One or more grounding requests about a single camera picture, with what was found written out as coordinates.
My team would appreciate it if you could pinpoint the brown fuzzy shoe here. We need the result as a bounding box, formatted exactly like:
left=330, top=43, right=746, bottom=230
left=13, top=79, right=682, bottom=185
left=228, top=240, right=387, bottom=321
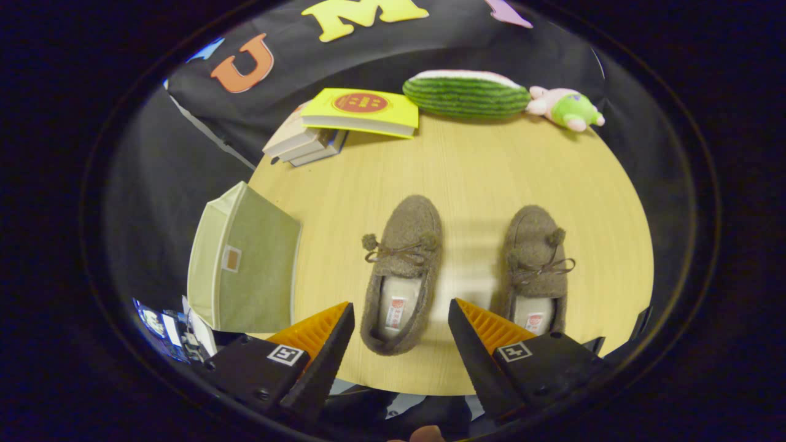
left=494, top=204, right=577, bottom=337
left=360, top=195, right=444, bottom=357

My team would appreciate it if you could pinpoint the pink and green plush toy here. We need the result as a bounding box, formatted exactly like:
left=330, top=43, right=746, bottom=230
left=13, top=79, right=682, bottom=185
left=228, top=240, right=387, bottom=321
left=526, top=86, right=606, bottom=133

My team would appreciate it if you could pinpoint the thick beige book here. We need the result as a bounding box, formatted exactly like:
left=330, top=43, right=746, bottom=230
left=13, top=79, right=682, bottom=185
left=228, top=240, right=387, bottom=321
left=262, top=103, right=323, bottom=158

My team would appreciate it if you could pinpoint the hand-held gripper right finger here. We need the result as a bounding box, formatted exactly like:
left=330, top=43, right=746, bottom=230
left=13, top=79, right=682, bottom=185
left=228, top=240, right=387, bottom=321
left=448, top=298, right=615, bottom=424

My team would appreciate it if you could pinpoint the person's dark clothing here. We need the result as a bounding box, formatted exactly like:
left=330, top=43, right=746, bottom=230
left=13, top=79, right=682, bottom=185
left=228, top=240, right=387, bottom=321
left=319, top=384, right=492, bottom=440

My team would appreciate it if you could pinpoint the beige fabric storage box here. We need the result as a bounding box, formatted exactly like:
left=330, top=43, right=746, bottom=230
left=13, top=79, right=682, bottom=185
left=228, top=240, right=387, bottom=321
left=187, top=181, right=303, bottom=334

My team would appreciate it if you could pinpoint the blue printed poster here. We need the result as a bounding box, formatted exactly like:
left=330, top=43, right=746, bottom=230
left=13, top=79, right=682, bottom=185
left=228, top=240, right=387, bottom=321
left=133, top=298, right=216, bottom=364

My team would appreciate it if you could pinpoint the yellow book with red circle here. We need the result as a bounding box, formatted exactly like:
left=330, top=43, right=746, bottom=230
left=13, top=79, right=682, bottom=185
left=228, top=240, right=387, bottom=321
left=300, top=88, right=420, bottom=139

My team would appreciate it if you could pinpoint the watermelon slice plush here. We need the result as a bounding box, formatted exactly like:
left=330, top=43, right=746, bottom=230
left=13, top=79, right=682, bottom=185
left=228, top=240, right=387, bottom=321
left=402, top=69, right=532, bottom=120

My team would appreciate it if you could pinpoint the thin beige book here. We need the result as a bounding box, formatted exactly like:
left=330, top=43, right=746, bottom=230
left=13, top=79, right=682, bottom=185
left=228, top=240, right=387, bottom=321
left=278, top=129, right=338, bottom=163
left=289, top=130, right=349, bottom=168

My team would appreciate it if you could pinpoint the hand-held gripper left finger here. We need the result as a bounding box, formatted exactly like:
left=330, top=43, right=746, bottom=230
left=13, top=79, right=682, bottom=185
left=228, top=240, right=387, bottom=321
left=206, top=301, right=356, bottom=424

